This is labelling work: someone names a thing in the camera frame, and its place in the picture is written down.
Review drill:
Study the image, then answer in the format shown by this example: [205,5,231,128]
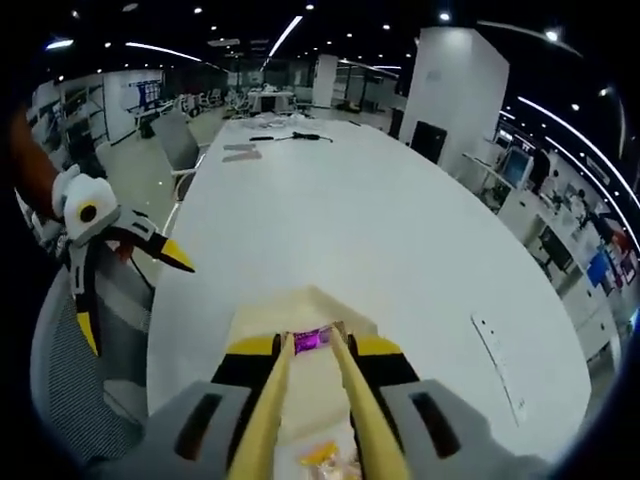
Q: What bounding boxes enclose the wall poster board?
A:
[119,69,165,115]

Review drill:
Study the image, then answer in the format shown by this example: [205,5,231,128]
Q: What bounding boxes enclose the beige hexagonal container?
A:
[227,283,382,436]

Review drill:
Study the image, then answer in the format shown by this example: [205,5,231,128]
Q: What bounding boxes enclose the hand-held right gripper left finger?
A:
[142,333,282,480]

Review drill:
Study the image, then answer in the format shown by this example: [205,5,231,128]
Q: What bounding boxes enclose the grey paper sheets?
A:
[222,143,264,163]

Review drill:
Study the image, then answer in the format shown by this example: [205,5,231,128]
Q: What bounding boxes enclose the white table cable cover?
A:
[469,313,527,427]

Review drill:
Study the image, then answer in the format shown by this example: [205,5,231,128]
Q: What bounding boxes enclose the blue storage box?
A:
[585,249,610,290]

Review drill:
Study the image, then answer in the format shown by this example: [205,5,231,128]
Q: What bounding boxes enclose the light blue display stand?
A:
[502,147,534,190]

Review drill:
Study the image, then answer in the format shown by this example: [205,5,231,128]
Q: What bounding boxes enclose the purple food packet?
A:
[292,327,334,357]

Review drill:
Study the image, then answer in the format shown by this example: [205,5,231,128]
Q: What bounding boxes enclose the pile of food packets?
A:
[297,437,361,480]

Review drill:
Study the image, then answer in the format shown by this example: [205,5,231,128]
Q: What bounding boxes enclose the metal storage shelf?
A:
[27,82,109,166]

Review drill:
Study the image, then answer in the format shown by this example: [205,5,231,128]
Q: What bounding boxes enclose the black cable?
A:
[248,130,335,147]

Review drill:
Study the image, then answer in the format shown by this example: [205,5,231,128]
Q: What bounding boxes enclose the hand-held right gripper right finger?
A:
[347,333,496,480]

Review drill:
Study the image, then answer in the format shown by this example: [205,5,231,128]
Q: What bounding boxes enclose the white counter cabinets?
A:
[464,149,624,361]

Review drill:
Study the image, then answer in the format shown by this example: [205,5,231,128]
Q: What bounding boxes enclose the grey mesh office chair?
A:
[29,249,161,451]

